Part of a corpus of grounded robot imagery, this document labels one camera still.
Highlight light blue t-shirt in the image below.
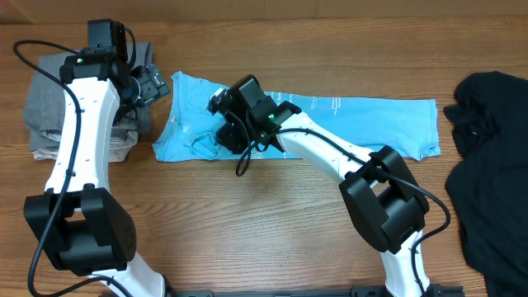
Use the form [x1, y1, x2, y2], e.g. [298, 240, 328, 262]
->
[153, 72, 441, 163]

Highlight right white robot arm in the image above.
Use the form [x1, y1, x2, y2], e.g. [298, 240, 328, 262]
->
[207, 75, 430, 296]

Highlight folded grey trousers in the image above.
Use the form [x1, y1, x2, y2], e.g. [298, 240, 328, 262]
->
[22, 40, 153, 162]

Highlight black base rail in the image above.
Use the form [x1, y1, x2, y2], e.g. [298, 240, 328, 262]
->
[167, 285, 465, 297]

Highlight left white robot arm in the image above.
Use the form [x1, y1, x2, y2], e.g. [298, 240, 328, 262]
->
[23, 19, 174, 297]

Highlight black garment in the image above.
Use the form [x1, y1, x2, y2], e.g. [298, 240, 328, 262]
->
[444, 72, 527, 296]

